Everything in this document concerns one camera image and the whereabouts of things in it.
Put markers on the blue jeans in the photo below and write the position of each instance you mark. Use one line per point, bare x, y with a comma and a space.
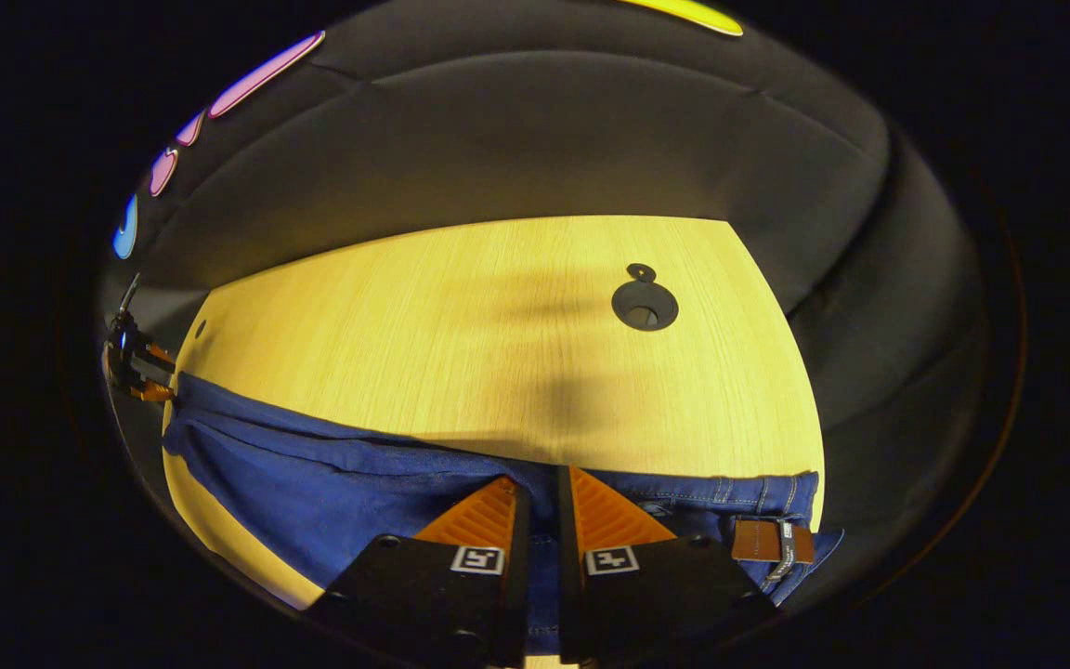
331, 483

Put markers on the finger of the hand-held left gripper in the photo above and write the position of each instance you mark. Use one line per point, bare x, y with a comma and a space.
152, 392
161, 354

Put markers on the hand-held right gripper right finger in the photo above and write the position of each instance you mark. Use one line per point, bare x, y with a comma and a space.
567, 576

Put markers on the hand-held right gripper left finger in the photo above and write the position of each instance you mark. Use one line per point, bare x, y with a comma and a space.
522, 576

